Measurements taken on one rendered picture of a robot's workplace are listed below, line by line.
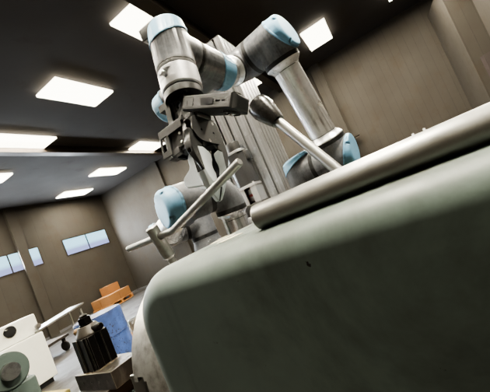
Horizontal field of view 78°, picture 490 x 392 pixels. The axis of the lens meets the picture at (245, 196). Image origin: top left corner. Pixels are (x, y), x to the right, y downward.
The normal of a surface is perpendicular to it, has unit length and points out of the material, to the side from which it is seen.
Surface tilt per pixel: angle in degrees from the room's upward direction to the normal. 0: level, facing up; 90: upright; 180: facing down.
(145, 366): 73
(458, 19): 90
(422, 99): 90
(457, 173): 45
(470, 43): 90
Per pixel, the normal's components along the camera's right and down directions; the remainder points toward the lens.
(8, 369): 0.77, -0.36
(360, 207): -0.63, -0.54
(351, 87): -0.41, 0.12
